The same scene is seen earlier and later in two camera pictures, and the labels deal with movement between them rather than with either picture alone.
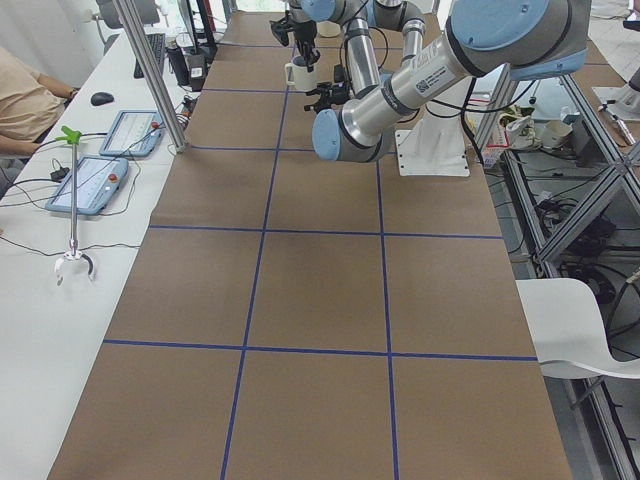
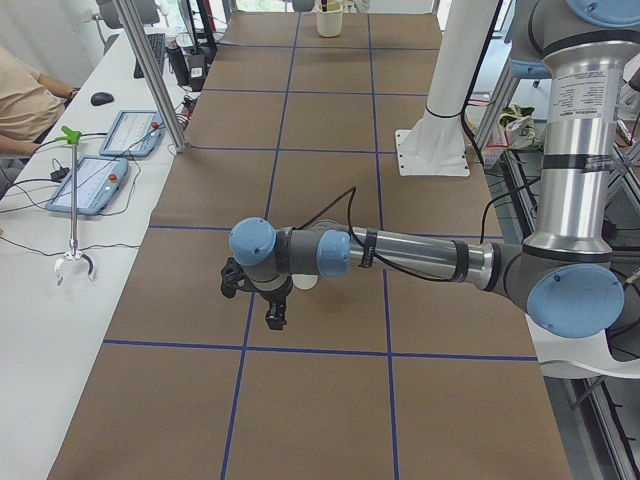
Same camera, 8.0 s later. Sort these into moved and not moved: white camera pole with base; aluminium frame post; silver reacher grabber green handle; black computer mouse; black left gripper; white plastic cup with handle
Moved: white plastic cup with handle; black left gripper
Not moved: aluminium frame post; black computer mouse; white camera pole with base; silver reacher grabber green handle
